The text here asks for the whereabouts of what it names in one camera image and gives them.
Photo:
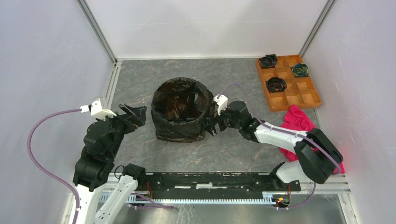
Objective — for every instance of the aluminium corner post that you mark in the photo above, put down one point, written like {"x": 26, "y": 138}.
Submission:
{"x": 317, "y": 25}
{"x": 97, "y": 30}

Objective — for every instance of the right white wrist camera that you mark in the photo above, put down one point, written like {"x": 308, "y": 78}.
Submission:
{"x": 221, "y": 101}

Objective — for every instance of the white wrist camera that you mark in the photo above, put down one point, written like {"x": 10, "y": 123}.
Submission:
{"x": 221, "y": 101}
{"x": 99, "y": 109}

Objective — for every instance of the black bag roll top-left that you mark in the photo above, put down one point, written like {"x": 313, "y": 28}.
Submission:
{"x": 268, "y": 61}

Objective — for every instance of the pink red cloth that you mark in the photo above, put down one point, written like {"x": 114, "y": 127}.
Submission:
{"x": 296, "y": 119}

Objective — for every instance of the right aluminium corner post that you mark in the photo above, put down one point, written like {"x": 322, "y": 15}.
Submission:
{"x": 317, "y": 25}

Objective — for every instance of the left aluminium corner post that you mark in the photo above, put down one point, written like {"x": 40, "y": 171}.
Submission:
{"x": 97, "y": 30}

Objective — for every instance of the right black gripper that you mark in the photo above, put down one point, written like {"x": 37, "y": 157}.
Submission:
{"x": 211, "y": 121}

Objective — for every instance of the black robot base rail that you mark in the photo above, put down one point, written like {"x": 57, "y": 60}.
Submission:
{"x": 212, "y": 186}

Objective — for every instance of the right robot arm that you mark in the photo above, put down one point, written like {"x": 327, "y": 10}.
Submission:
{"x": 317, "y": 157}

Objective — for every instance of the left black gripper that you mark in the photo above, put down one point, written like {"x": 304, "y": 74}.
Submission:
{"x": 138, "y": 118}

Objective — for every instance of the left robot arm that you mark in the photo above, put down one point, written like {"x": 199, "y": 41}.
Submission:
{"x": 102, "y": 142}

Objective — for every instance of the black bag roll middle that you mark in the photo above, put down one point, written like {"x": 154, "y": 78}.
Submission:
{"x": 276, "y": 84}

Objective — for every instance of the dark bag roll blue-green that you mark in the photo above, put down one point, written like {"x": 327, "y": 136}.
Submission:
{"x": 300, "y": 70}

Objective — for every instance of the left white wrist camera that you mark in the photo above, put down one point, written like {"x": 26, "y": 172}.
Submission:
{"x": 99, "y": 109}

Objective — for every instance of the black plastic trash bag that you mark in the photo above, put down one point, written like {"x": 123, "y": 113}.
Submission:
{"x": 179, "y": 110}

